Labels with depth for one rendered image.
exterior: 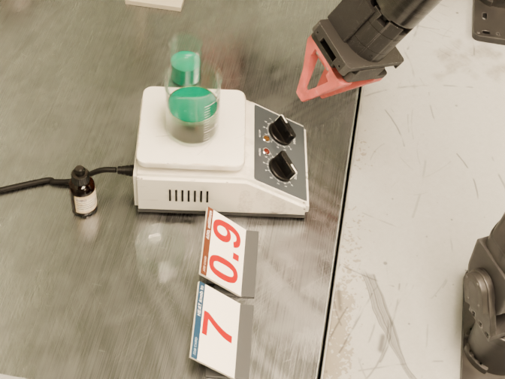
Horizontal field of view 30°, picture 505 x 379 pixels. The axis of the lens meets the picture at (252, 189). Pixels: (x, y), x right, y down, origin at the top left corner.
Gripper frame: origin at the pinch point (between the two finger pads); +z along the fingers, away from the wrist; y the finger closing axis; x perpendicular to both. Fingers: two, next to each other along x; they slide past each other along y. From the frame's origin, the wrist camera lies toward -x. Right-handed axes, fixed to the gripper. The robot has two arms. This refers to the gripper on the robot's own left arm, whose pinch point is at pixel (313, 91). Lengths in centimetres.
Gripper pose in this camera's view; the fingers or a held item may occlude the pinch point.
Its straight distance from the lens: 108.7
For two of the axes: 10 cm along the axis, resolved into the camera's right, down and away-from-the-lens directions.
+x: 4.8, 8.3, -2.7
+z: -5.4, 5.2, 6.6
